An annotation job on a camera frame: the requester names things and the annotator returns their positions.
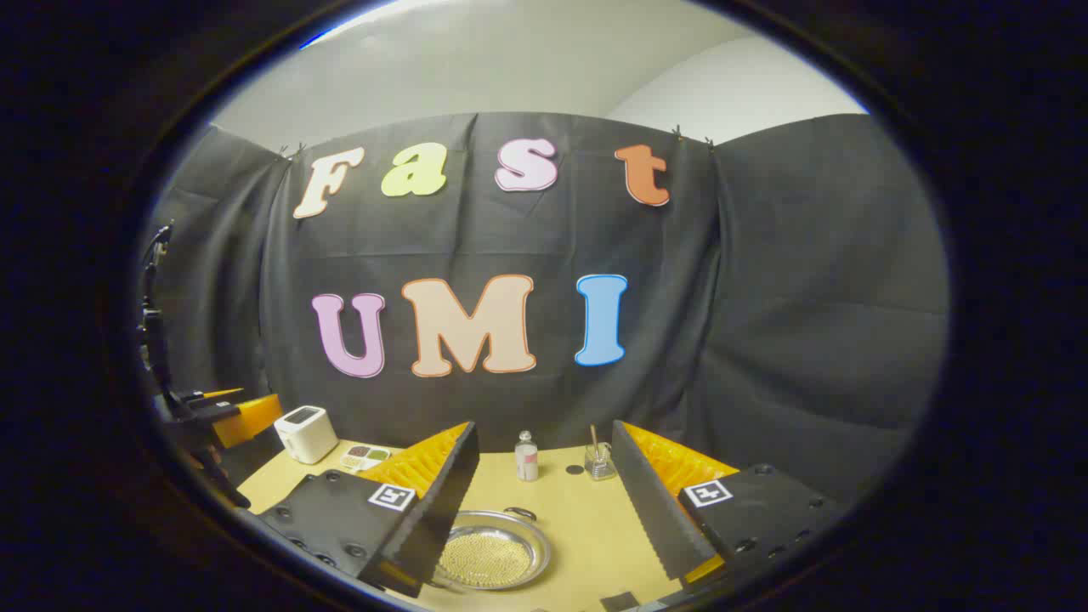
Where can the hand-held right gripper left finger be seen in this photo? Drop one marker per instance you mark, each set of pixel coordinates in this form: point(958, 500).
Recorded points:
point(429, 510)

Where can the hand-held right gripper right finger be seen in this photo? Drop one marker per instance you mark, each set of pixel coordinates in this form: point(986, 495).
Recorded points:
point(650, 501)

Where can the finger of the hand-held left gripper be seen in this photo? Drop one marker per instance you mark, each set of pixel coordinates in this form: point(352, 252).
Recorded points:
point(246, 418)

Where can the pile of soybeans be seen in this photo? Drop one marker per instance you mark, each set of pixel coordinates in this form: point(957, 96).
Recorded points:
point(484, 557)

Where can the stainless steel pot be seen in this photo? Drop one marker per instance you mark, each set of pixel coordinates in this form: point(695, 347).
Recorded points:
point(531, 544)

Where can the white toaster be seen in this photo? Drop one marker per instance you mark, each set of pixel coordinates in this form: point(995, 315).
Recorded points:
point(306, 433)

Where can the white divided bean dish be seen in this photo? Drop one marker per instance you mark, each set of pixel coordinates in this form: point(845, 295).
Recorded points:
point(365, 457)

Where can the clear bottle with red label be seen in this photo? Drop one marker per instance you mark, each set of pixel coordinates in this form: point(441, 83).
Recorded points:
point(527, 459)

